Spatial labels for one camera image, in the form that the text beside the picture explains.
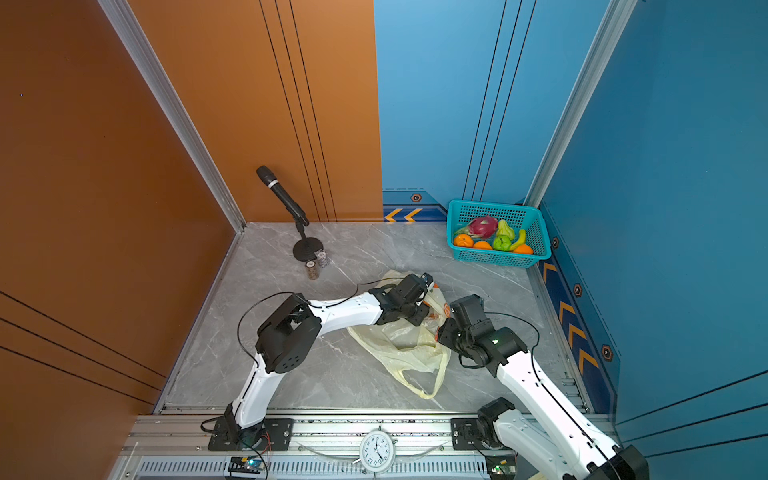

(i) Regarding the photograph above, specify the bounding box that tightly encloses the white analog clock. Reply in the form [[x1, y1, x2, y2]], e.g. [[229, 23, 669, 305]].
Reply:
[[359, 430, 396, 473]]

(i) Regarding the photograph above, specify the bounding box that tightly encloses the aluminium front rail frame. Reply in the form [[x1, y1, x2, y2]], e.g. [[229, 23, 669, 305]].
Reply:
[[107, 410, 637, 480]]

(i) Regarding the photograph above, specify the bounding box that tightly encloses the circuit board right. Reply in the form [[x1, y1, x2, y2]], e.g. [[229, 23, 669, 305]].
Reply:
[[486, 457, 517, 480]]

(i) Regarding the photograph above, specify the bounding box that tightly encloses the green round apple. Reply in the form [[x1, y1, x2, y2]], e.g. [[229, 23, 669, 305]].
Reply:
[[492, 235, 514, 252]]

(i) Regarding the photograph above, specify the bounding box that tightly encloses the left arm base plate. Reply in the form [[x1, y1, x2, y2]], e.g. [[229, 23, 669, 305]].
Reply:
[[207, 416, 294, 453]]

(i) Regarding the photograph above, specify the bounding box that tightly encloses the green circuit board left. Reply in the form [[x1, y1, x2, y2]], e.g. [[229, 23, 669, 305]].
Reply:
[[227, 456, 269, 479]]

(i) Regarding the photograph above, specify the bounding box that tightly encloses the brown small jar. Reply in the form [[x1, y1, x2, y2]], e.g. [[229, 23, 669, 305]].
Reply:
[[305, 260, 319, 280]]

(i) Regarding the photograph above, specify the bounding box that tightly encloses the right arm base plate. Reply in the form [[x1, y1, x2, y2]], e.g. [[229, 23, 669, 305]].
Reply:
[[450, 417, 500, 451]]

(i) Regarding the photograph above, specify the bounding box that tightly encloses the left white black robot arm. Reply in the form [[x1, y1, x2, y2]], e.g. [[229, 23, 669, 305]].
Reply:
[[214, 273, 434, 447]]

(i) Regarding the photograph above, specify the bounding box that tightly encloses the teal plastic basket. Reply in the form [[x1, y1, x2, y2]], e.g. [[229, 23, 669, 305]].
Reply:
[[447, 200, 551, 268]]

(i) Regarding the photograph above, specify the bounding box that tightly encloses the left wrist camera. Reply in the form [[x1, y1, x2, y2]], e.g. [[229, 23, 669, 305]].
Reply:
[[420, 273, 434, 292]]

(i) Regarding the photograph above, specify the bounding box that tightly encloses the green pear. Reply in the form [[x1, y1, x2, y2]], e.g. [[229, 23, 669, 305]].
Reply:
[[496, 219, 516, 241]]

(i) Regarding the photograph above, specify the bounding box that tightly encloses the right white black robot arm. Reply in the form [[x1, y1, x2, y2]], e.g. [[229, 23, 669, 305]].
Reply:
[[436, 295, 650, 479]]

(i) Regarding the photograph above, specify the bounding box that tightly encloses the yellow banana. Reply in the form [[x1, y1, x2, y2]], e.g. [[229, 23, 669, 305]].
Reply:
[[511, 229, 526, 251]]

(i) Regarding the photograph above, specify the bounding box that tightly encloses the black microphone on stand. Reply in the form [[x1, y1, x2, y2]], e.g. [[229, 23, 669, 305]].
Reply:
[[256, 166, 324, 263]]

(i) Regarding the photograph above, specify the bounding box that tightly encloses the yellowish printed plastic bag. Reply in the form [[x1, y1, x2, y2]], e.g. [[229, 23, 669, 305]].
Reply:
[[347, 285, 451, 400]]

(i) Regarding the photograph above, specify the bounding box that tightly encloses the pink dragon fruit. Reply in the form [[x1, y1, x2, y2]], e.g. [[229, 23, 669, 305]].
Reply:
[[454, 216, 498, 239]]

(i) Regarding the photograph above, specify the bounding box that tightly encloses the red orange fruit piece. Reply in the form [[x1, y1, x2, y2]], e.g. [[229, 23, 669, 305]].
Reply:
[[513, 244, 534, 255]]

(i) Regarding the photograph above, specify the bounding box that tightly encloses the clear small jar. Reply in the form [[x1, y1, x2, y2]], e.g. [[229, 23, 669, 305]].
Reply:
[[316, 250, 329, 268]]

